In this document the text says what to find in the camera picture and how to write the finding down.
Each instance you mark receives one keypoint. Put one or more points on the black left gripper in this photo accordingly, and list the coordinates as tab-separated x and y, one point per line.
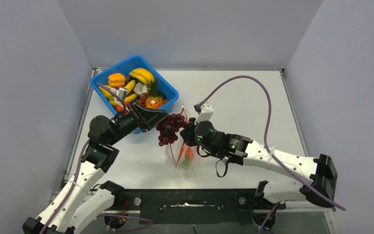
149	118

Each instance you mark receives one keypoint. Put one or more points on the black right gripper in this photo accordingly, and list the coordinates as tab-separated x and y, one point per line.
187	133

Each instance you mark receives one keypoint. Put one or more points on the orange toy carrot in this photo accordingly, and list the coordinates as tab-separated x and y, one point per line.
186	158

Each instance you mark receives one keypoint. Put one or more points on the dark purple toy grapes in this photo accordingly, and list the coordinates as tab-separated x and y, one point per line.
170	127

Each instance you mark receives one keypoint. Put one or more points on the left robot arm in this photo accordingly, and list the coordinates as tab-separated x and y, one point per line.
69	213

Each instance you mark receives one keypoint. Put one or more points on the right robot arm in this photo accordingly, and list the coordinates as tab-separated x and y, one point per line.
314	178

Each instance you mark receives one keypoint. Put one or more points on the orange toy pineapple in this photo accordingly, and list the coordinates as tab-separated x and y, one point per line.
155	98

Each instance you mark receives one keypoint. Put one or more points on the small red grape bunch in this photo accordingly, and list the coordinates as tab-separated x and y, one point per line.
144	99

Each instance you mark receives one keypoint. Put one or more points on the white toy garlic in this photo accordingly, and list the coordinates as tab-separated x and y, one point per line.
140	88

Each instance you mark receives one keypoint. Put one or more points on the yellow toy banana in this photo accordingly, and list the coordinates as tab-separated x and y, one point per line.
130	86

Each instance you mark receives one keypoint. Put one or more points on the yellow banana bunch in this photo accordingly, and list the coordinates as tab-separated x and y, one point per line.
143	75

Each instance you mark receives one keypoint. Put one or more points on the yellow toy lemon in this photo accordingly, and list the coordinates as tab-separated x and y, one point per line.
105	93

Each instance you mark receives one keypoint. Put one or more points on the orange toy bell pepper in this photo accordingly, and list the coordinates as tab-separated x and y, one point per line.
116	80

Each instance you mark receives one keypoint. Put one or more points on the blue plastic bin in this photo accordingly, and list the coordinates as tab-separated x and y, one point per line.
125	67

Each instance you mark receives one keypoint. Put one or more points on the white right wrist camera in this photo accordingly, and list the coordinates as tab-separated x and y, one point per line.
205	112

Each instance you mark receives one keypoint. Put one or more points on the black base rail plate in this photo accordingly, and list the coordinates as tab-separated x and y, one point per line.
195	206

